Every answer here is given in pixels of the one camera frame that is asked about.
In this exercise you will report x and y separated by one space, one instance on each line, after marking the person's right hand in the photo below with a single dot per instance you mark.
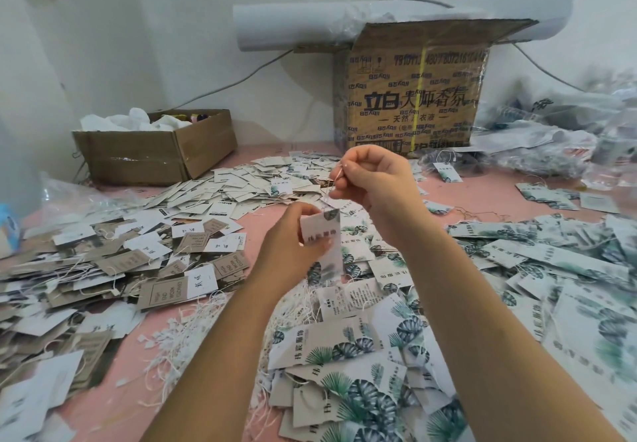
383 193

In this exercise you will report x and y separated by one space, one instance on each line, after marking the person's left hand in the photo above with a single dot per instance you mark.
284 253

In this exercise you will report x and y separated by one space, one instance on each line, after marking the single white leaf print tag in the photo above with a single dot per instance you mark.
324 233

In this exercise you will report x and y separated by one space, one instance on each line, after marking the heap of small tags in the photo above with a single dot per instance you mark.
269 180

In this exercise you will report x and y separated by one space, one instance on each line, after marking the pile of green leaf tags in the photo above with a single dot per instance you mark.
542 297

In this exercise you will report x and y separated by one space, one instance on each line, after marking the pile of brown white tags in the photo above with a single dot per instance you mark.
95 297

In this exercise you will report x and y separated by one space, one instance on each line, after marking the person's right forearm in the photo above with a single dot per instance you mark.
508 347

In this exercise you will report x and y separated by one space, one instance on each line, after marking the person's left forearm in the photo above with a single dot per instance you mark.
209 377

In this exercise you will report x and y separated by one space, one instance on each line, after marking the large printed cardboard box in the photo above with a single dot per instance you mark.
413 93

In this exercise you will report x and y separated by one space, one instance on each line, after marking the small open cardboard box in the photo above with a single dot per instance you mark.
154 148

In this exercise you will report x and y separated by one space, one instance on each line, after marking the white roll in plastic wrap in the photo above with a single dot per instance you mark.
294 27

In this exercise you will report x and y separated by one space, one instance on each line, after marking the heap of clear plastic bags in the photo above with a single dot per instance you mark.
572 130

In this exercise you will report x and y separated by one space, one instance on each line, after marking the white crumpled material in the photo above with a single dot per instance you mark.
132 120

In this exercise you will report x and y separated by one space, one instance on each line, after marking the clear plastic bag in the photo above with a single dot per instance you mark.
78 196

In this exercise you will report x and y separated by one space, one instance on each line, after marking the blue tissue pack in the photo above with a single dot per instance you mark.
8 230

